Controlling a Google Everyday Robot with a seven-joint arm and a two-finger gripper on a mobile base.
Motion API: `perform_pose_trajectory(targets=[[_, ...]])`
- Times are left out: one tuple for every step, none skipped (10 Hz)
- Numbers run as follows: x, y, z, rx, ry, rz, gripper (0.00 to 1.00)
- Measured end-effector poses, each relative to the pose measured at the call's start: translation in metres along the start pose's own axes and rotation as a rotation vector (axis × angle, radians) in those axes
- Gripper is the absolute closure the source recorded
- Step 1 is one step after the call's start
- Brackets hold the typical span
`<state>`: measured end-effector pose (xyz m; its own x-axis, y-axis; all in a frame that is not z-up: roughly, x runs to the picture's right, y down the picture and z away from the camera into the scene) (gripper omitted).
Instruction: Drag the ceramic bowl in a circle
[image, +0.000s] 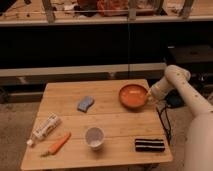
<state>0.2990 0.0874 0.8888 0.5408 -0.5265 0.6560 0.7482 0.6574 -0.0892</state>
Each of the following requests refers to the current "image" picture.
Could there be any orange ceramic bowl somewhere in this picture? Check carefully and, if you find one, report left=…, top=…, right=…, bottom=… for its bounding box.
left=119, top=84, right=148, bottom=109

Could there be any blue sponge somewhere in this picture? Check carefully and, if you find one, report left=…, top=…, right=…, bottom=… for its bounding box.
left=77, top=96, right=94, bottom=112

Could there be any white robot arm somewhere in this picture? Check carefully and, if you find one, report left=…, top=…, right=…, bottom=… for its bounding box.
left=148, top=65, right=213, bottom=171

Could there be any orange carrot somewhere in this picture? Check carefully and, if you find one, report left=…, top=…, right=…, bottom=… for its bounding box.
left=41, top=132, right=71, bottom=157

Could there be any white paper cup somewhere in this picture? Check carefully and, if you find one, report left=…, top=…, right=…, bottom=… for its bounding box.
left=85, top=127, right=104, bottom=150

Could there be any black cable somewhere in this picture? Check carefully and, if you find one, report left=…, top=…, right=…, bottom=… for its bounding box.
left=155, top=101, right=173, bottom=145

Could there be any white toothpaste tube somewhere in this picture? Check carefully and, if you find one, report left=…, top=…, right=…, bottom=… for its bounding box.
left=26, top=114, right=61, bottom=147

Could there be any black white striped block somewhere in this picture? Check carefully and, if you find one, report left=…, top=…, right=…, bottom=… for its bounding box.
left=135, top=139, right=165, bottom=152

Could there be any wooden table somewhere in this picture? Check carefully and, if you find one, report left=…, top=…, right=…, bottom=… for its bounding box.
left=21, top=80, right=173, bottom=171

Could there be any black box on shelf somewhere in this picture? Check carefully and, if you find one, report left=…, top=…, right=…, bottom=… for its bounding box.
left=168, top=45, right=213, bottom=73

